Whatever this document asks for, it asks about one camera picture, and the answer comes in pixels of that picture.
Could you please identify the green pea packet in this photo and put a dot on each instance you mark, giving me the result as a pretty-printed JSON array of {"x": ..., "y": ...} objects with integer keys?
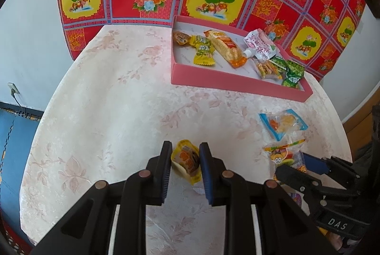
[
  {"x": 294, "y": 74},
  {"x": 279, "y": 60}
]

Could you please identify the red patterned mat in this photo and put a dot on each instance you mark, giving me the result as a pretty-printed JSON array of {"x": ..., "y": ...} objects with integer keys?
[{"x": 9, "y": 240}]

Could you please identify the blue-edged clear snack packet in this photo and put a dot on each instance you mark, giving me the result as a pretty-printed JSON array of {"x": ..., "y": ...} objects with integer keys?
[{"x": 283, "y": 123}]

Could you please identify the purple print snack packet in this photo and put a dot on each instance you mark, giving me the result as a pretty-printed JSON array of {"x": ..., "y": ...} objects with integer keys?
[{"x": 297, "y": 198}]

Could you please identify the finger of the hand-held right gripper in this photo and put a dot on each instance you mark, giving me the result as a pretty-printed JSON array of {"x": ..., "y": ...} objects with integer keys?
[
  {"x": 297, "y": 177},
  {"x": 314, "y": 163}
]

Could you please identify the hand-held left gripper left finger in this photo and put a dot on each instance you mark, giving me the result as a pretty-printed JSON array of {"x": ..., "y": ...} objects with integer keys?
[{"x": 166, "y": 175}]

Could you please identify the striped-top cartoon candy packet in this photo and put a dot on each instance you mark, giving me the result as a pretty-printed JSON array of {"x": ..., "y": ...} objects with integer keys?
[{"x": 283, "y": 154}]

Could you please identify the orange cake packet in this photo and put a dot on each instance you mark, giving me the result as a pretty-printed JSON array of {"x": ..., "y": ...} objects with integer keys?
[{"x": 227, "y": 47}]

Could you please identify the cream floral tablecloth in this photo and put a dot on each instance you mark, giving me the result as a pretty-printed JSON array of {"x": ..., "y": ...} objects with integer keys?
[{"x": 118, "y": 109}]

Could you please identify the clear orange sticks packet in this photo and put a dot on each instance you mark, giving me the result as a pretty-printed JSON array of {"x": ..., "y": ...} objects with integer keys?
[{"x": 267, "y": 69}]

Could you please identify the blue board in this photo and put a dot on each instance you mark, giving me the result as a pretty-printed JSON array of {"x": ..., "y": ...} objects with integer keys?
[{"x": 14, "y": 154}]

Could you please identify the yellow-orange snack packet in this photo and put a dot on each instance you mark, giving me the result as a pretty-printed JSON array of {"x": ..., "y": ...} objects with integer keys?
[{"x": 185, "y": 160}]

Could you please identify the pink cardboard box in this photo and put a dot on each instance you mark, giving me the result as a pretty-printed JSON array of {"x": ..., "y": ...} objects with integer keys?
[{"x": 207, "y": 85}]

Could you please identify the pink drink pouch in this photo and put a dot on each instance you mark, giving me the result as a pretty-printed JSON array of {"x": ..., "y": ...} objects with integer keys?
[{"x": 259, "y": 45}]

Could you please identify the yellow candy packet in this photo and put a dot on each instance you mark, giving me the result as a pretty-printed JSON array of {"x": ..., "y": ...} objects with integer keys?
[{"x": 203, "y": 50}]

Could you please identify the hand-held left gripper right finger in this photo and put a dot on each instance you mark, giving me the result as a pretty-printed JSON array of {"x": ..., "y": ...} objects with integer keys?
[{"x": 207, "y": 175}]

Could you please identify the white wall socket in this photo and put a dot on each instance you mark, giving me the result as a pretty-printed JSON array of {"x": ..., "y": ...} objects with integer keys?
[{"x": 12, "y": 90}]

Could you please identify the small orange-brown snack packet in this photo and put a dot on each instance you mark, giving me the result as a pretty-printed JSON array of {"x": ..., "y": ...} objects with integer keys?
[{"x": 181, "y": 37}]

